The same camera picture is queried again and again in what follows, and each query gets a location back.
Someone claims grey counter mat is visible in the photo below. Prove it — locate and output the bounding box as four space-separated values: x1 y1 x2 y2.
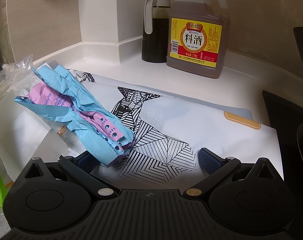
143 93 253 122

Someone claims crumpled blue pink paper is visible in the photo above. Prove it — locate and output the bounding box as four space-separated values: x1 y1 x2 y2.
15 65 134 167

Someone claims dark soy sauce dispenser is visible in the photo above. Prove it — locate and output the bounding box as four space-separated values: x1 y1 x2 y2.
142 0 171 63

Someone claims clear plastic bag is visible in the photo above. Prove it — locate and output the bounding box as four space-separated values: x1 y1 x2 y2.
0 56 68 180

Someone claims white geometric pattern placemat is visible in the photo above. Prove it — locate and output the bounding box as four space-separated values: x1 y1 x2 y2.
73 72 283 190

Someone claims black gas stove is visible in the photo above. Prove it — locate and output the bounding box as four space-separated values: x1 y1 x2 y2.
262 90 303 189

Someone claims cooking wine jug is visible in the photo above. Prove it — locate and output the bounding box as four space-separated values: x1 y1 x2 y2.
167 0 230 79

